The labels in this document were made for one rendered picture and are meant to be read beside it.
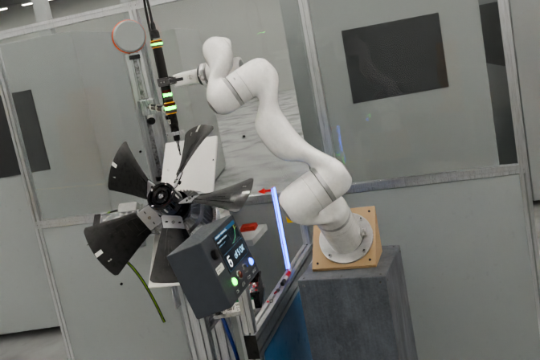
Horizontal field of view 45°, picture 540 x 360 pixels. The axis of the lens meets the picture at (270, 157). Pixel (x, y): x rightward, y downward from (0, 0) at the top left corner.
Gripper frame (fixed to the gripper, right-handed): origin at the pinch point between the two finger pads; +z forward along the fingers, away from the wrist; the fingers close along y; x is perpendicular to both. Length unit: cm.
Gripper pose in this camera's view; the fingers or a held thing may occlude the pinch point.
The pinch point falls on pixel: (165, 81)
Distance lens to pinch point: 255.7
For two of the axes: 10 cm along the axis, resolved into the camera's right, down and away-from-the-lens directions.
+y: 2.6, -2.1, 9.4
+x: -1.8, -9.7, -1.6
